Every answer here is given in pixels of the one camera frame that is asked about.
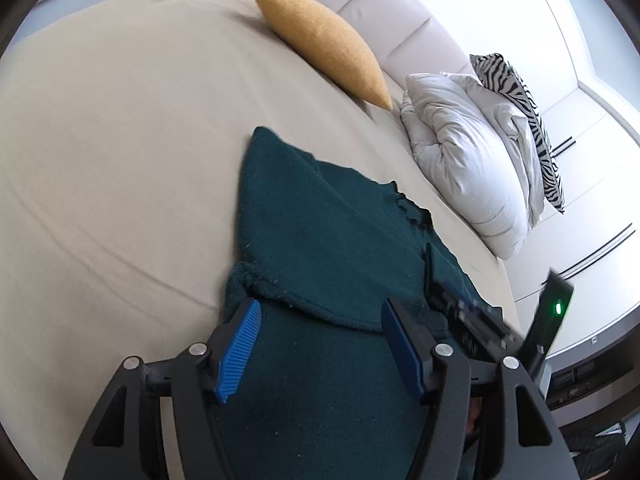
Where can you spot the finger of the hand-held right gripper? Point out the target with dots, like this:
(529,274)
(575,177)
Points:
(467,320)

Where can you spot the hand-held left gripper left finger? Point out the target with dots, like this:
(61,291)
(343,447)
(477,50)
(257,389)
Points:
(239,345)

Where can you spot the dark green sweater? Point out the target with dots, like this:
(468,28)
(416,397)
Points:
(325,240)

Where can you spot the dark patterned cloth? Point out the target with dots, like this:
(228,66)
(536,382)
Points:
(597,447)

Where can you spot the cream padded headboard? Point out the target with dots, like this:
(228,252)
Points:
(400,15)

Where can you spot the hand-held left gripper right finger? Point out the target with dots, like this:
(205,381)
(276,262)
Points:
(402,350)

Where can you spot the white folded duvet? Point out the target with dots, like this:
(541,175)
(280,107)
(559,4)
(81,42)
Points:
(460,160)

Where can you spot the yellow pillow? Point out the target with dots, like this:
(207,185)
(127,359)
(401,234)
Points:
(320,40)

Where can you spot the white wardrobe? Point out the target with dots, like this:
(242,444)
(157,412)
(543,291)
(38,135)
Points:
(600,185)

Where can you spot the zebra striped pillow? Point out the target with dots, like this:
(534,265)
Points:
(505,72)

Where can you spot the bed with beige sheet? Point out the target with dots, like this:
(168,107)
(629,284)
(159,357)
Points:
(125,160)

